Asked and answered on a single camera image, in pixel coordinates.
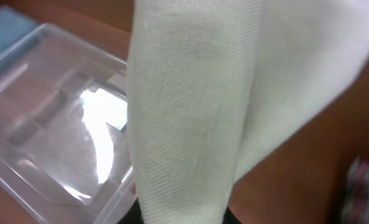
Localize folded blue denim jeans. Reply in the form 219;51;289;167
0;6;39;53

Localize clear plastic storage bin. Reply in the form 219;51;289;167
0;24;136;223

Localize red navy plaid shirt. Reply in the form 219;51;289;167
340;158;369;224

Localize cream cloth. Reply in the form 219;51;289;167
126;0;369;223

